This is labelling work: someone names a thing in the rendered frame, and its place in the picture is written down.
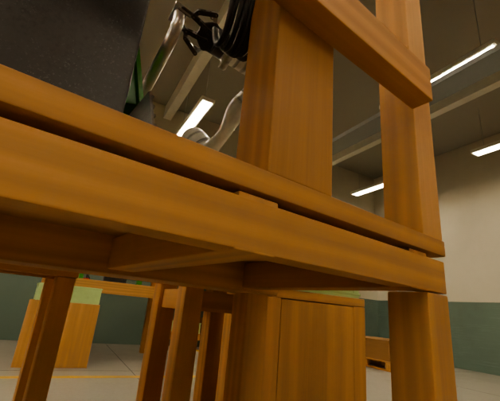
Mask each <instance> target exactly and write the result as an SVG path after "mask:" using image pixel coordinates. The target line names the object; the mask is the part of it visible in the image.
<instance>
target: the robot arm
mask: <svg viewBox="0 0 500 401"><path fill-rule="evenodd" d="M178 9H179V10H180V11H181V12H183V14H185V15H186V16H187V17H189V18H192V19H193V20H194V21H195V22H196V23H197V24H198V25H199V26H200V28H199V30H198V31H197V32H196V31H194V30H191V29H189V28H187V27H186V26H185V25H183V27H182V32H183V33H184V34H183V40H184V42H185V43H186V44H187V46H188V47H189V49H190V51H191V52H192V54H193V55H194V56H196V55H197V53H199V52H200V51H201V50H202V51H206V52H208V53H210V54H211V55H213V56H214V57H216V58H217V59H218V60H220V61H221V62H220V63H219V66H218V68H219V69H221V70H222V71H224V70H225V69H226V68H227V67H228V65H229V66H231V67H232V68H235V69H236V70H237V71H238V72H240V73H242V74H244V75H245V72H246V64H247V61H245V62H242V61H239V60H238V59H236V58H232V57H230V56H227V55H226V54H225V53H224V52H222V51H221V50H220V47H216V46H215V45H214V44H213V37H212V28H213V27H214V26H216V27H217V28H218V29H220V30H222V31H223V29H221V28H220V27H219V25H218V24H217V18H218V12H216V11H211V10H203V9H197V10H196V11H195V12H191V11H190V10H188V9H187V8H186V7H184V6H182V7H180V6H179V7H178ZM199 15H201V16H206V17H210V19H211V20H213V22H203V21H202V20H201V19H200V18H199V17H198V16H199ZM188 35H189V36H191V37H193V38H195V39H197V43H198V44H199V47H197V46H196V45H193V44H192V42H191V41H190V39H189V38H188ZM243 93H244V89H242V90H241V91H240V92H239V93H238V94H237V95H236V96H235V97H234V98H233V99H232V100H231V101H230V103H229V105H228V106H227V108H226V110H225V114H224V118H223V120H222V123H221V126H220V128H219V130H218V131H217V133H216V134H215V135H214V136H213V137H212V138H210V137H209V136H208V135H207V134H206V133H205V132H204V131H203V130H202V129H200V128H197V127H191V128H189V129H187V130H185V131H184V133H183V134H182V137H183V138H187V139H189V140H191V141H194V142H197V143H199V144H201V145H203V146H207V147H208V148H211V149H213V150H216V151H219V150H220V148H221V147H222V146H223V145H224V144H225V142H226V141H227V140H228V138H229V137H230V135H231V134H232V133H233V131H234V130H235V129H236V128H237V126H238V125H239V124H240V115H241V108H242V100H243Z"/></svg>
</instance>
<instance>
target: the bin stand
mask: <svg viewBox="0 0 500 401"><path fill-rule="evenodd" d="M0 273H6V274H19V275H26V276H33V277H41V278H46V279H45V283H44V285H43V289H42V292H41V297H40V301H39V303H38V307H37V312H36V315H35V318H34V321H33V327H32V329H31V333H30V336H29V341H28V344H27V347H26V351H25V355H24V359H23V361H22V365H21V370H20V373H19V377H18V381H17V385H16V388H15V391H14V396H13V399H12V401H46V399H47V395H48V392H49V386H50V382H51V379H52V375H53V369H54V366H55V363H56V359H57V354H58V350H59V347H60V342H61V337H62V333H63V330H64V324H65V321H66V317H67V314H68V308H69V304H70V301H71V297H72V292H73V288H74V285H75V281H76V278H79V274H80V273H74V272H67V271H55V270H49V269H42V268H36V267H24V266H18V265H11V264H5V263H0Z"/></svg>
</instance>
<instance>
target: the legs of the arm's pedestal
mask: <svg viewBox="0 0 500 401"><path fill-rule="evenodd" d="M232 301H233V294H227V292H224V291H218V290H206V291H204V289H199V288H193V287H186V286H178V289H177V286H174V285H168V284H161V283H155V288H154V297H153V302H152V307H151V312H150V320H149V325H148V330H147V335H146V344H145V348H144V353H143V362H142V367H141V372H140V377H139V385H138V390H137V395H136V400H135V401H160V396H161V391H162V381H163V376H164V370H165V365H166V354H167V349H168V344H169V338H170V328H171V323H172V317H173V312H174V322H173V327H172V333H171V338H170V348H169V354H168V360H167V365H166V375H165V380H164V386H163V392H162V401H189V400H190V393H191V387H192V380H193V368H194V362H195V356H196V349H197V337H198V330H199V324H200V317H201V311H204V313H203V320H202V327H201V339H200V345H199V352H198V359H197V371H196V378H195V384H194V391H193V401H215V399H216V391H217V377H218V369H219V361H220V354H221V339H222V331H223V324H224V315H225V313H232ZM174 309H175V311H174Z"/></svg>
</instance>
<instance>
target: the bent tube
mask: <svg viewBox="0 0 500 401"><path fill-rule="evenodd" d="M179 6H180V7H182V6H184V5H182V4H181V3H180V2H179V1H177V2H176V4H175V6H174V8H173V10H172V12H171V14H170V16H169V18H168V20H169V21H171V24H170V27H169V29H168V31H167V34H166V36H165V38H164V40H163V42H162V45H161V47H160V49H159V51H158V53H157V55H156V56H155V58H154V60H153V62H152V64H151V66H150V68H149V70H148V72H147V74H146V76H145V78H144V80H143V97H144V96H145V95H146V94H147V93H148V91H151V90H152V88H153V86H154V84H155V83H156V81H157V79H158V77H159V75H160V73H161V71H162V70H163V68H164V66H165V64H166V62H167V61H168V59H169V57H170V54H171V53H172V51H173V49H174V46H175V45H176V43H177V40H178V38H179V36H180V33H181V31H182V27H183V25H184V21H185V19H186V17H187V16H186V15H185V14H183V12H181V11H180V10H179V9H178V7H179ZM185 7H186V6H185ZM186 8H187V7H186ZM187 9H188V10H189V8H187ZM172 19H173V20H172Z"/></svg>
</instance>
